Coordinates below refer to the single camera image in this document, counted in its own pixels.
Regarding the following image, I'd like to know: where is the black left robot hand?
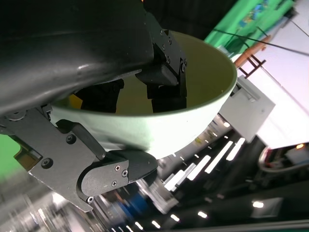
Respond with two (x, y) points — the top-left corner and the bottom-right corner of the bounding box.
(0, 0), (188, 214)

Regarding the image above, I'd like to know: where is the grey round bowl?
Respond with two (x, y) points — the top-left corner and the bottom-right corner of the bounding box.
(51, 30), (239, 159)

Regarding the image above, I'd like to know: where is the green background tablecloth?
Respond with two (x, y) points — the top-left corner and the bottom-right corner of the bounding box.
(204, 0), (296, 49)

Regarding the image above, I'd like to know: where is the brown wooden chair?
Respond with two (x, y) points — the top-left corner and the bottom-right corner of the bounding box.
(234, 35), (272, 79)

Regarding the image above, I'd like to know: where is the teal printed packet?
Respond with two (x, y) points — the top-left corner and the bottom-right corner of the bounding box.
(239, 0), (270, 29)

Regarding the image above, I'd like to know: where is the grey metal cabinet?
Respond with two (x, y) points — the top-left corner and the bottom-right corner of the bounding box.
(218, 74), (276, 144)

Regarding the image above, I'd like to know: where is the thin black hanging cable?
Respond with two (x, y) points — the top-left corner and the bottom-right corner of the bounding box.
(212, 28), (309, 57)

